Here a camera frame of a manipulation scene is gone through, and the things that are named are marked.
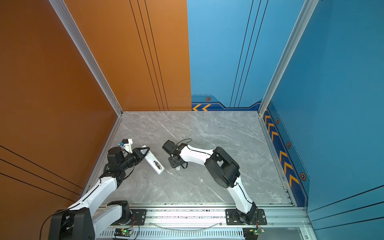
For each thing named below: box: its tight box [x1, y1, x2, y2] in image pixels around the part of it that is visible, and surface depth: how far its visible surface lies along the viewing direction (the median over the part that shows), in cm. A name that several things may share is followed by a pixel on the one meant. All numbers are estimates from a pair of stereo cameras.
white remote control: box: [140, 145, 166, 175], surface depth 82 cm
